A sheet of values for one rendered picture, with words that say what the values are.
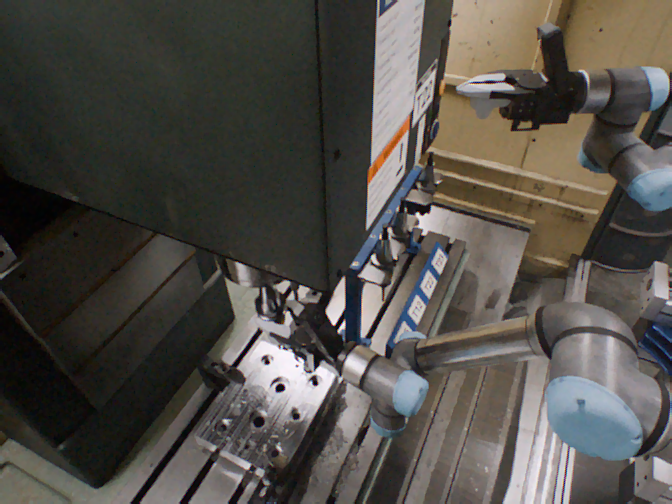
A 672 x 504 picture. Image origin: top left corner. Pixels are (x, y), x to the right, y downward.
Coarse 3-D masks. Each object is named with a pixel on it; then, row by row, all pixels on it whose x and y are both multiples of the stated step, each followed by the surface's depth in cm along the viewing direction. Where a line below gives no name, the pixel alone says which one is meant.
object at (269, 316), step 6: (282, 294) 98; (258, 300) 97; (282, 300) 97; (258, 306) 96; (282, 306) 96; (258, 312) 96; (264, 312) 95; (270, 312) 95; (276, 312) 96; (282, 312) 97; (264, 318) 96; (270, 318) 96; (276, 318) 96
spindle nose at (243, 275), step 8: (216, 256) 81; (224, 264) 80; (232, 264) 78; (240, 264) 78; (224, 272) 82; (232, 272) 80; (240, 272) 79; (248, 272) 79; (256, 272) 79; (232, 280) 82; (240, 280) 81; (248, 280) 80; (256, 280) 80; (264, 280) 80; (272, 280) 81; (280, 280) 82
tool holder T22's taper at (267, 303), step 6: (264, 288) 92; (270, 288) 92; (276, 288) 94; (264, 294) 93; (270, 294) 93; (276, 294) 94; (264, 300) 94; (270, 300) 94; (276, 300) 95; (264, 306) 95; (270, 306) 95; (276, 306) 95
